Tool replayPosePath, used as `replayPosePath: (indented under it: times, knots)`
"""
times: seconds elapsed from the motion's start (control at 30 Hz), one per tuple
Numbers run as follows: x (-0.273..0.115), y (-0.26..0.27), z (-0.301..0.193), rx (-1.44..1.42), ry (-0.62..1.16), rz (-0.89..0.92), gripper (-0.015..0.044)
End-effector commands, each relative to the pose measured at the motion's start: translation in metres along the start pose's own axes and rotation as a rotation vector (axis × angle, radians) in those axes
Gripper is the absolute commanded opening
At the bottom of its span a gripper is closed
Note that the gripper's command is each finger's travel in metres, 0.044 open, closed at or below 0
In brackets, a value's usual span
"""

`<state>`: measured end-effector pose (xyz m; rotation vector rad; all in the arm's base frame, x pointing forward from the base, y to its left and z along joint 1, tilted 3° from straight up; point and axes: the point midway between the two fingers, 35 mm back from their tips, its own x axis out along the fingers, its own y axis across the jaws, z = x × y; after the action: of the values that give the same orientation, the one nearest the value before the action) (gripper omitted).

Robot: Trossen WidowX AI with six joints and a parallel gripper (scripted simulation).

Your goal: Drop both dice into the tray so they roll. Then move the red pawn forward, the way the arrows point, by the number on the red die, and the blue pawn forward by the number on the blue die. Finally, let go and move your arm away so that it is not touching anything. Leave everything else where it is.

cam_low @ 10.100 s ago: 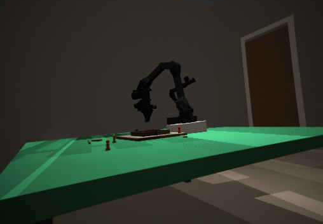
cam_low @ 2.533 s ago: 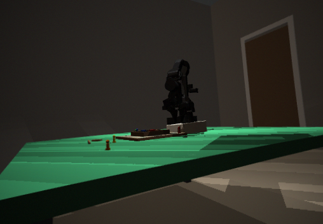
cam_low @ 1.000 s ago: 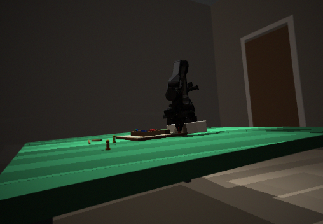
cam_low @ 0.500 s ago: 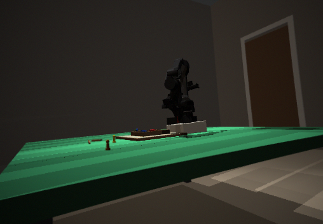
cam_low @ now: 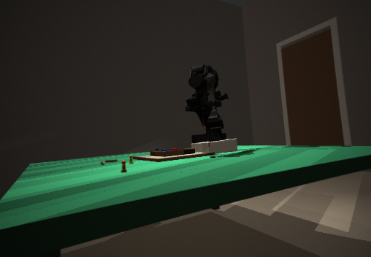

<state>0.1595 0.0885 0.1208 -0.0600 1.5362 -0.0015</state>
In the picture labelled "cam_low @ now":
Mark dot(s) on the reddish-brown game pawn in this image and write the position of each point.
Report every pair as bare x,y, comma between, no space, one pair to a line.
124,166

